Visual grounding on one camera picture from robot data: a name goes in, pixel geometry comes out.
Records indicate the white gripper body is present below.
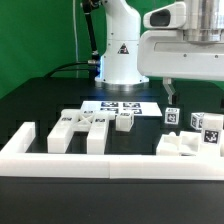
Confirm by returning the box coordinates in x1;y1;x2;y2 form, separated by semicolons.
137;30;224;81

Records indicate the white thin cable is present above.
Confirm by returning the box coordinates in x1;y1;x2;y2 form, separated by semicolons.
72;0;80;79

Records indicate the white tagged block part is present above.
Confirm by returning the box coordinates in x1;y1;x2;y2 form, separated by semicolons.
116;111;134;132

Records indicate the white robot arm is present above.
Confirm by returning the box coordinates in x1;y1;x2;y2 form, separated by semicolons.
82;0;224;99

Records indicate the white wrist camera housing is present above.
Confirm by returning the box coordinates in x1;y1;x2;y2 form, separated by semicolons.
143;1;187;29

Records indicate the white chair seat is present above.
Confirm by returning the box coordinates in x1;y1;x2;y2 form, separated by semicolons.
156;131;224;157

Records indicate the white sheet with tags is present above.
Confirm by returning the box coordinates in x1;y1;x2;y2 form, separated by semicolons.
81;101;162;117

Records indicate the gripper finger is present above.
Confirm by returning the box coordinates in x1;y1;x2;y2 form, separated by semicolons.
163;77;175;104

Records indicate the white U-shaped fence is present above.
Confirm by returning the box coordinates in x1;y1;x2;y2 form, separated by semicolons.
0;122;224;180

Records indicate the white chair back frame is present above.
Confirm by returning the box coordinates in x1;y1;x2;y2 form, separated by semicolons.
47;109;115;155

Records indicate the black cable bundle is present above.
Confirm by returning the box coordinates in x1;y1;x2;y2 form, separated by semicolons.
44;9;101;79

